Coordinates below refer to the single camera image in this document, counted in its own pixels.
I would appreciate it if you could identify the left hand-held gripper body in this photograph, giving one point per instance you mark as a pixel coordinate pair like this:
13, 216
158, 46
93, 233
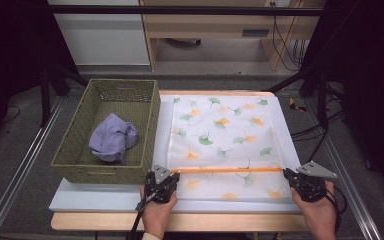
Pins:
161, 186

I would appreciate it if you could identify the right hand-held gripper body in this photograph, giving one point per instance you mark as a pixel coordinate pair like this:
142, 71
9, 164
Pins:
310, 188

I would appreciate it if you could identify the white leaf-print laundry bag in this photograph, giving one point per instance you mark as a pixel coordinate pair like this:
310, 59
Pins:
226, 143

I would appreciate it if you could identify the purple cloth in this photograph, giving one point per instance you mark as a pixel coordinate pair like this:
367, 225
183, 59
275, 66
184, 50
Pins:
111, 138

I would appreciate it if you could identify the green woven basket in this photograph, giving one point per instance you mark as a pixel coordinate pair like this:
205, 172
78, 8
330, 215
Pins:
73, 156

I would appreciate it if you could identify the person's right hand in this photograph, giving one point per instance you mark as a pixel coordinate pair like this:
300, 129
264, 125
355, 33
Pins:
316, 216

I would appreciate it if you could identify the person's left hand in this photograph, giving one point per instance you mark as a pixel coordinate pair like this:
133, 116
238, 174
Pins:
156, 216

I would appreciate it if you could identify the white table mat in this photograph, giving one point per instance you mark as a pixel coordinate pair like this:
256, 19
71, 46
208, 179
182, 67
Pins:
161, 140

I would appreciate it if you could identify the yellow and black small tool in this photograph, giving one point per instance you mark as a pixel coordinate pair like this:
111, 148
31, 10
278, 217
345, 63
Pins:
294, 105

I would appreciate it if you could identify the black metal stand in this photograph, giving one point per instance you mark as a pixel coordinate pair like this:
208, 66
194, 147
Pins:
321, 100
45, 96

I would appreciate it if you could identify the dark curtain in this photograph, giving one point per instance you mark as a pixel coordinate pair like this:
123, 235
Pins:
10, 50
370, 83

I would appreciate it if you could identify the wooden desk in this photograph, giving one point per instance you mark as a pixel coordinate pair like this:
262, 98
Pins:
210, 25

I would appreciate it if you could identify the white cabinet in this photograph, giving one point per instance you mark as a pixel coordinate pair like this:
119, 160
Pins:
103, 36

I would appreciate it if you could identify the black horizontal bar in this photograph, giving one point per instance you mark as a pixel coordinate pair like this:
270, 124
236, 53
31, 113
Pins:
180, 10

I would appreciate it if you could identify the aluminium rail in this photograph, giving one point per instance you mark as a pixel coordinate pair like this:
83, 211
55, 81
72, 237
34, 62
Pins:
20, 166
346, 156

